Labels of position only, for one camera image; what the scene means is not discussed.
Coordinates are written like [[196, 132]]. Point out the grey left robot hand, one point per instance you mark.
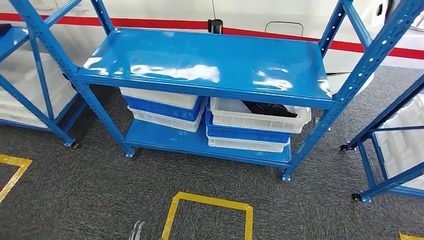
[[136, 232]]

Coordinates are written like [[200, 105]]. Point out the blue steel shelf rack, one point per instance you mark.
[[198, 63], [39, 86], [381, 139]]

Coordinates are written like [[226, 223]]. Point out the black ribbed rubber part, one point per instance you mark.
[[268, 109]]

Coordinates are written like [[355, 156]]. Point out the yellow floor tape square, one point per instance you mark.
[[16, 165], [169, 218], [409, 236]]

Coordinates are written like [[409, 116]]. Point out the blue plastic crate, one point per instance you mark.
[[245, 134], [159, 112]]

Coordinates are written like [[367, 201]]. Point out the white ribbed plastic bin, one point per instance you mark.
[[404, 142], [20, 79]]

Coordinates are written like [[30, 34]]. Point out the white car with red stripe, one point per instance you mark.
[[265, 16]]

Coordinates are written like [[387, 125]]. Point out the black barrier post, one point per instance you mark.
[[215, 26]]

